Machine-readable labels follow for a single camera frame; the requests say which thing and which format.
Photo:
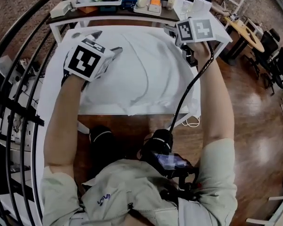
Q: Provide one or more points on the person's leg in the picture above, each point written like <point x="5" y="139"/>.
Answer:
<point x="160" y="140"/>
<point x="101" y="140"/>

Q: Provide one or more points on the dark-topped white-legged table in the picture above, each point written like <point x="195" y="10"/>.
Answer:
<point x="108" y="16"/>

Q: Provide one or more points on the black metal railing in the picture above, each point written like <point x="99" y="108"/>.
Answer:
<point x="33" y="119"/>

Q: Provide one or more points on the white paper bag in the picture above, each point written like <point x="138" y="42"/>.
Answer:
<point x="201" y="5"/>

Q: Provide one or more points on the small white tray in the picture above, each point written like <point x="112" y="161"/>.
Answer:
<point x="141" y="10"/>

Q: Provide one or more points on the orange and white box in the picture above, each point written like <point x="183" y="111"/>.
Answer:
<point x="154" y="8"/>

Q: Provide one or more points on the round wooden table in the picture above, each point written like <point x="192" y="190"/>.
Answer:
<point x="247" y="34"/>

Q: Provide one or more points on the black chest mount rig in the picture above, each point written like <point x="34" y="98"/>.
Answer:
<point x="186" y="187"/>

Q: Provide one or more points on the white side table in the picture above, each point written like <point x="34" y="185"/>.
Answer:
<point x="222" y="35"/>

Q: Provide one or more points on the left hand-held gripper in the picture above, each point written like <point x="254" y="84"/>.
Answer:
<point x="85" y="62"/>

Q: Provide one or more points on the person's right leg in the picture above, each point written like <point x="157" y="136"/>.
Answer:
<point x="160" y="140"/>

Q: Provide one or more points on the person's right forearm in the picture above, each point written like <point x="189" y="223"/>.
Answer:
<point x="217" y="102"/>

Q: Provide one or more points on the clear drinking glass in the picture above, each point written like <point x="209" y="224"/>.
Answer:
<point x="73" y="6"/>

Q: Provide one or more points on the person's beige jacket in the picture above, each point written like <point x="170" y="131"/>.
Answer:
<point x="122" y="180"/>

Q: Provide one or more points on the white mug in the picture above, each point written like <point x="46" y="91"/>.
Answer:
<point x="142" y="2"/>

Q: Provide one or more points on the cream cup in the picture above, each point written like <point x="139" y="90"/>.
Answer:
<point x="171" y="1"/>

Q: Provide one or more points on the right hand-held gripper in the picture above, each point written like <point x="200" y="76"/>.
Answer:
<point x="195" y="30"/>

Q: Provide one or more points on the person's left leg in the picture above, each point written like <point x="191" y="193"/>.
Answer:
<point x="101" y="140"/>

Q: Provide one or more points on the white pillowcase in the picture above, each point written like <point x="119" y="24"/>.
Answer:
<point x="169" y="79"/>

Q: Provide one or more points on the teal box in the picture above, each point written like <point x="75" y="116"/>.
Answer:
<point x="107" y="9"/>

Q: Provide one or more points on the long white tray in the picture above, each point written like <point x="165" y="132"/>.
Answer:
<point x="92" y="4"/>

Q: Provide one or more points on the white work table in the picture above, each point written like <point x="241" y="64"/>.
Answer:
<point x="113" y="83"/>

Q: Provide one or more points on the person's left forearm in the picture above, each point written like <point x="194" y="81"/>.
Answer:
<point x="61" y="126"/>

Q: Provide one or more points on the white rectangular box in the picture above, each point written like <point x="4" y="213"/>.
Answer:
<point x="59" y="10"/>

